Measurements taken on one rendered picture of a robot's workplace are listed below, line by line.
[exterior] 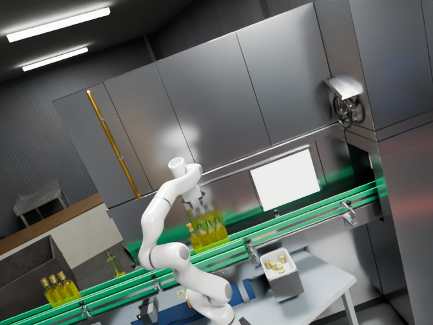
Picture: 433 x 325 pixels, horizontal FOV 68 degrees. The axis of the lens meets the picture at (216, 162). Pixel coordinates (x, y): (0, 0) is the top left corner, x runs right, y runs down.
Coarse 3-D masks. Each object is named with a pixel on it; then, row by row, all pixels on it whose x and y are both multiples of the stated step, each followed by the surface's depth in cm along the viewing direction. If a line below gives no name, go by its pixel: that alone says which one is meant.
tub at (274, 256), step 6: (276, 252) 198; (282, 252) 199; (264, 258) 199; (270, 258) 199; (276, 258) 199; (288, 258) 191; (264, 264) 198; (276, 264) 198; (282, 264) 196; (288, 264) 194; (294, 264) 182; (264, 270) 186; (270, 270) 195; (276, 270) 193; (288, 270) 190; (294, 270) 178; (270, 276) 190; (276, 276) 178
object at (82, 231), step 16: (80, 208) 522; (96, 208) 509; (48, 224) 501; (64, 224) 490; (80, 224) 501; (96, 224) 512; (112, 224) 524; (16, 240) 487; (32, 240) 472; (64, 240) 493; (80, 240) 503; (96, 240) 515; (112, 240) 527; (0, 256) 456; (64, 256) 496; (80, 256) 506
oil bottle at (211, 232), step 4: (208, 228) 202; (212, 228) 201; (208, 232) 201; (212, 232) 201; (208, 236) 202; (212, 236) 201; (216, 236) 202; (212, 240) 202; (216, 240) 203; (212, 244) 203; (216, 244) 203; (220, 244) 204
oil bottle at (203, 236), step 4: (200, 232) 201; (204, 232) 201; (200, 236) 201; (204, 236) 201; (200, 240) 202; (204, 240) 202; (208, 240) 202; (204, 244) 203; (208, 244) 203; (204, 248) 204; (208, 248) 204
